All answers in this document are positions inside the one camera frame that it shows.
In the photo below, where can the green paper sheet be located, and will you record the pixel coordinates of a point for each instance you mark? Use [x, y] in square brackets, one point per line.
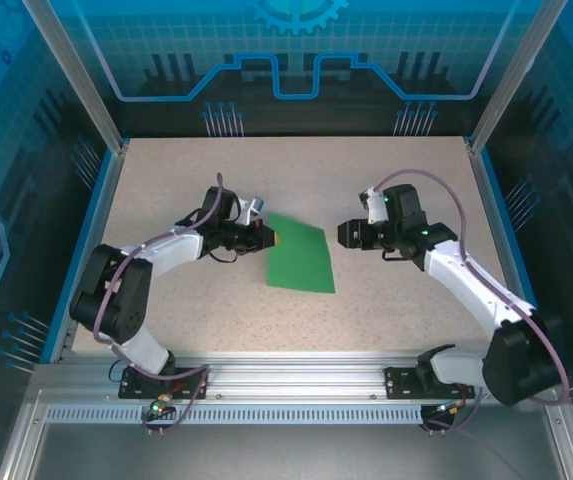
[301, 260]

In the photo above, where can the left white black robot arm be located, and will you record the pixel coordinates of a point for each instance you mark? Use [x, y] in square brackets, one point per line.
[166, 250]

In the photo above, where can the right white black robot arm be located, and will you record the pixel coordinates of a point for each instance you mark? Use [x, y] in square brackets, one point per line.
[466, 280]

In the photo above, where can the aluminium side rail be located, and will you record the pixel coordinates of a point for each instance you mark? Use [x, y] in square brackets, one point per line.
[498, 235]
[98, 235]

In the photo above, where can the aluminium mounting rail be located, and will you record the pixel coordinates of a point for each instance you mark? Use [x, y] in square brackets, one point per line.
[291, 375]

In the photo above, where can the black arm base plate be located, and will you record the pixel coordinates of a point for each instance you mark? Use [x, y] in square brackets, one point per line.
[401, 382]
[191, 387]

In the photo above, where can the aluminium frame post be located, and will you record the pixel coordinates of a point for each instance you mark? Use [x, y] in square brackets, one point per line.
[506, 75]
[85, 85]

